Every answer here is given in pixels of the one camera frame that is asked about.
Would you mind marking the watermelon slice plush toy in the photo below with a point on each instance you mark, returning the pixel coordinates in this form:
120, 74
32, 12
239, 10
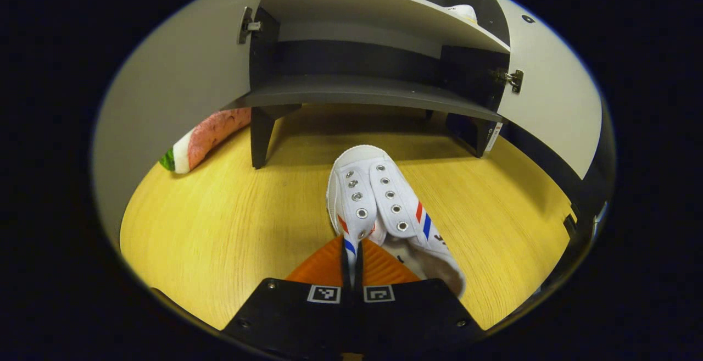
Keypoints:
203, 138

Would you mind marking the grey white shoe cabinet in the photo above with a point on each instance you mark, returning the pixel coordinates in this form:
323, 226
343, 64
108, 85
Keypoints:
357, 89

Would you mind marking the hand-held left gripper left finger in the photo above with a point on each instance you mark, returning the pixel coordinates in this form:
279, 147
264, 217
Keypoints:
296, 322

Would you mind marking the metal door hinge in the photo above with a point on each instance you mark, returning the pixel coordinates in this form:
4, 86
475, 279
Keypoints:
245, 25
512, 79

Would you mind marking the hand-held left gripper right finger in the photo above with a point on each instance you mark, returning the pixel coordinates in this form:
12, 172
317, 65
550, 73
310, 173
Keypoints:
417, 322

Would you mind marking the white canvas shoe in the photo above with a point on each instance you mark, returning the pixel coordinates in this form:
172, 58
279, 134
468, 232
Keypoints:
464, 14
384, 201

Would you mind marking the small black block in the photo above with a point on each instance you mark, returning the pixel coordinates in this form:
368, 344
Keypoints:
570, 226

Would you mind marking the grey cabinet door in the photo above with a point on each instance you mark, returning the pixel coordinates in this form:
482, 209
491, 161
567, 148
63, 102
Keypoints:
549, 108
181, 86

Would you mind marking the small dark blue box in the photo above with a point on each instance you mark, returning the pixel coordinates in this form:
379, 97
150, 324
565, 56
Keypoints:
486, 137

